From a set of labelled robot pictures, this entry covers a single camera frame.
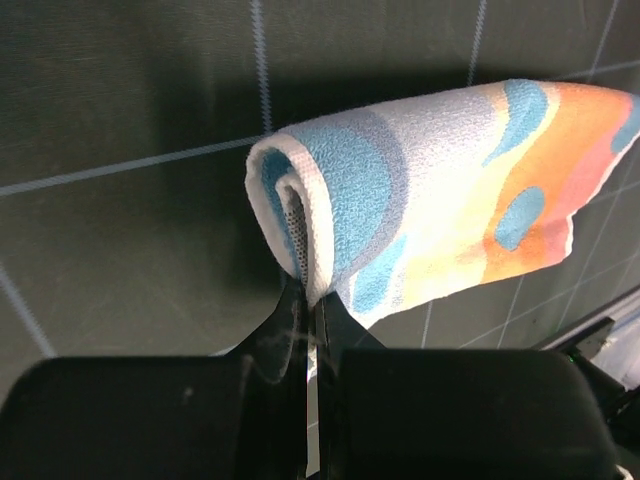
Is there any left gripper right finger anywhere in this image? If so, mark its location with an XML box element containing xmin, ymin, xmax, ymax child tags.
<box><xmin>313</xmin><ymin>295</ymin><xmax>615</xmax><ymax>479</ymax></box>

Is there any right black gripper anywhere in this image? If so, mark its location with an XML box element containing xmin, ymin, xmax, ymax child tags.
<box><xmin>539</xmin><ymin>316</ymin><xmax>639</xmax><ymax>450</ymax></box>

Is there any blue patterned towel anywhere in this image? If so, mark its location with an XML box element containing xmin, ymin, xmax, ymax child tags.
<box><xmin>245</xmin><ymin>79</ymin><xmax>639</xmax><ymax>328</ymax></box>

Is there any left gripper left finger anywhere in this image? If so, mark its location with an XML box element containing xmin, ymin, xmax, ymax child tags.
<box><xmin>1</xmin><ymin>279</ymin><xmax>308</xmax><ymax>479</ymax></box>

